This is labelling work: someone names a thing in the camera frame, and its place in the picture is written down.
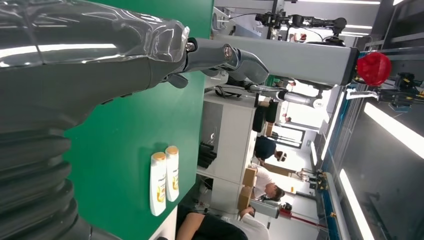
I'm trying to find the white shampoo bottle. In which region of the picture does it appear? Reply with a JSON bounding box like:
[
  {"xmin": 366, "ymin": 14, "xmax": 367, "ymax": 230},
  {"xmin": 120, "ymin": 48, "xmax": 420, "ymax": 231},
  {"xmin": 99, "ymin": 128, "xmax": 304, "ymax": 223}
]
[
  {"xmin": 164, "ymin": 145, "xmax": 180, "ymax": 203},
  {"xmin": 149, "ymin": 151, "xmax": 168, "ymax": 217}
]

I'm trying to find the white cabinet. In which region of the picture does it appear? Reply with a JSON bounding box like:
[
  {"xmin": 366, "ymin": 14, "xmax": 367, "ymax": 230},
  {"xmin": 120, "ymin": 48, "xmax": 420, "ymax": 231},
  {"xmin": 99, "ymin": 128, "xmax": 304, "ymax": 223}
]
[{"xmin": 197, "ymin": 92, "xmax": 257, "ymax": 213}]

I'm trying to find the black bag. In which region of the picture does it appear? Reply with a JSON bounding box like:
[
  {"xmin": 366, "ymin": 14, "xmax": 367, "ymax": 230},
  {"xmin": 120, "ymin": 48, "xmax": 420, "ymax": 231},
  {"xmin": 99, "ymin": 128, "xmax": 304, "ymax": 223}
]
[{"xmin": 252, "ymin": 99, "xmax": 279, "ymax": 133}]

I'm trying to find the person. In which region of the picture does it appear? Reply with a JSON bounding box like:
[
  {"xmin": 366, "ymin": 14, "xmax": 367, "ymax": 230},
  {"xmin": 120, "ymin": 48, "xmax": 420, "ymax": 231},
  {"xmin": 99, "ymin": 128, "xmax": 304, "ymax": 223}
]
[
  {"xmin": 250, "ymin": 163, "xmax": 286, "ymax": 202},
  {"xmin": 254, "ymin": 135, "xmax": 288, "ymax": 163},
  {"xmin": 220, "ymin": 205, "xmax": 271, "ymax": 240},
  {"xmin": 175, "ymin": 211, "xmax": 249, "ymax": 240}
]

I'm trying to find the brown cardboard box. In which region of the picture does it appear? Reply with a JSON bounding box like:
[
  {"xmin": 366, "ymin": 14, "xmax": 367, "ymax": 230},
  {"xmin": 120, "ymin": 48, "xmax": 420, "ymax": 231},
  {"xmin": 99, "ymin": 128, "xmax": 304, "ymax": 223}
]
[
  {"xmin": 237, "ymin": 186, "xmax": 253, "ymax": 212},
  {"xmin": 241, "ymin": 167, "xmax": 258, "ymax": 187}
]

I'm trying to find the red emergency stop button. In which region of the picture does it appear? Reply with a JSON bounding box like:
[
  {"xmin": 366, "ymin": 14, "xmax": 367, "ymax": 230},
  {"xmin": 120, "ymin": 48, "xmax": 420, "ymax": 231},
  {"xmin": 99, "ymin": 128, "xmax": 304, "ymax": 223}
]
[{"xmin": 356, "ymin": 51, "xmax": 393, "ymax": 87}]

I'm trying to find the ceiling light strip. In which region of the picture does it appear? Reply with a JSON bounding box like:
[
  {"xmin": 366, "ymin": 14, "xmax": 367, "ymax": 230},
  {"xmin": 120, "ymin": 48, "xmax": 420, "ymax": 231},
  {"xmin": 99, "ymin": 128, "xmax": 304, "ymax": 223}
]
[
  {"xmin": 363, "ymin": 101, "xmax": 424, "ymax": 161},
  {"xmin": 339, "ymin": 168, "xmax": 376, "ymax": 240}
]

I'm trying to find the black yellow overhead hoist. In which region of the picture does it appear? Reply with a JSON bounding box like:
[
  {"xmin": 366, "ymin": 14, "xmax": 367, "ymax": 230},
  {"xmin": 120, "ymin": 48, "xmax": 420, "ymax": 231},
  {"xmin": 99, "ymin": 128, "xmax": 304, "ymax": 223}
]
[{"xmin": 377, "ymin": 72, "xmax": 424, "ymax": 111}]

